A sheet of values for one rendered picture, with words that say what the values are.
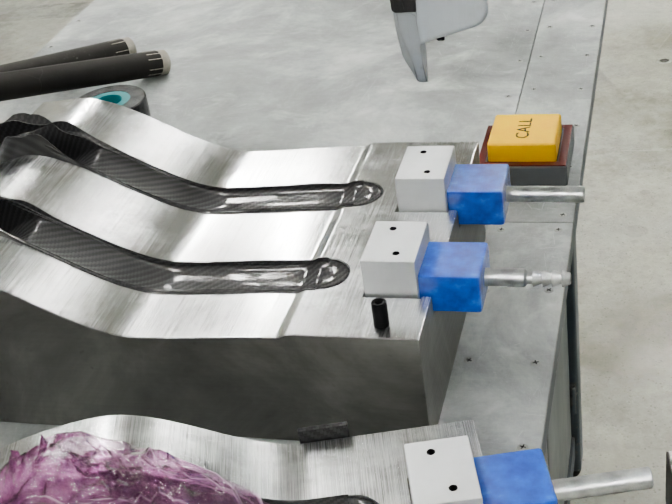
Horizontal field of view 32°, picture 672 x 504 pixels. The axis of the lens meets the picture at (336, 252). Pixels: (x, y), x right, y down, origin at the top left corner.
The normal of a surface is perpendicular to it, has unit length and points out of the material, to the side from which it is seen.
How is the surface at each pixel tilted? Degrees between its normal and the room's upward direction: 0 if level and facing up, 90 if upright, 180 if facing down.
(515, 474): 0
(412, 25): 97
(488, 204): 90
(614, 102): 0
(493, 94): 0
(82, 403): 90
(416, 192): 90
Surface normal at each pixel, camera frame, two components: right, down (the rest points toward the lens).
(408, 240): -0.14, -0.84
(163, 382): -0.24, 0.54
